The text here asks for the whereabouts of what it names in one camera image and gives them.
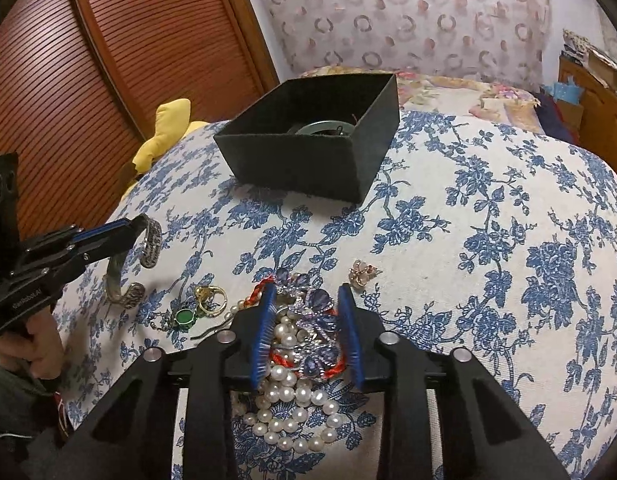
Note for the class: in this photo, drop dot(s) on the person's left hand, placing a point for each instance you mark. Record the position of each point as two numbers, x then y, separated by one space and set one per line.
38 342

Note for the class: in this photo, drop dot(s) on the stack of papers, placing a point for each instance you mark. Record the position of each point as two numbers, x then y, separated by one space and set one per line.
593 52

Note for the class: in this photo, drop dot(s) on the wooden nightstand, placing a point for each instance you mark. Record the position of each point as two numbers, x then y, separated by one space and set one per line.
603 110

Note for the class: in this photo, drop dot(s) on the person's left forearm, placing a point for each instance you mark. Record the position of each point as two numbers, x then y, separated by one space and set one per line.
18 420

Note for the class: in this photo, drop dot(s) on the blue floral blanket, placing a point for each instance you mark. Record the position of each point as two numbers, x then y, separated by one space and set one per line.
488 210

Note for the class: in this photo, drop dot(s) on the small gold pink earring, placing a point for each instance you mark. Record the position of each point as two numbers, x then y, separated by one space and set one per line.
361 275

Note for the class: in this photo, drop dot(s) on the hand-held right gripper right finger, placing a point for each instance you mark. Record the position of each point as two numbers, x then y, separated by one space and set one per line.
348 340

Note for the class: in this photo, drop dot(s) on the black jewelry box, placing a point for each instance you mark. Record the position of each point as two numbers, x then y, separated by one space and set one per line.
288 170

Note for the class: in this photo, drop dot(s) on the floral bedsheet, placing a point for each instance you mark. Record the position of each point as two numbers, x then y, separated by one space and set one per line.
438 94

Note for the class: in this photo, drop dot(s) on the wooden slatted wardrobe door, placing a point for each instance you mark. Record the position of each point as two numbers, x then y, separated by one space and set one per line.
113 60

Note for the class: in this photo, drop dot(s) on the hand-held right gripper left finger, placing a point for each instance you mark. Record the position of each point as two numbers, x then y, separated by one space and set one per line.
266 340

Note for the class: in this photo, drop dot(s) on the dark cloth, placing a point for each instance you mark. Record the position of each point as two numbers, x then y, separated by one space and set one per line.
553 115

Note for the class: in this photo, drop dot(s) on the light blue box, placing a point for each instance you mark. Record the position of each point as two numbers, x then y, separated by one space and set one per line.
567 91

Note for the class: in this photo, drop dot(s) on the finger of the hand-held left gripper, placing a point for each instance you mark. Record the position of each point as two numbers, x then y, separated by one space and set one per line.
83 234
103 247

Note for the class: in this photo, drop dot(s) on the green jade bangle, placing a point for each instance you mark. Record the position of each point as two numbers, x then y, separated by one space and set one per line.
308 129

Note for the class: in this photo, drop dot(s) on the yellow cloth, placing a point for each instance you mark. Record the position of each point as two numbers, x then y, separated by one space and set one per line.
163 130

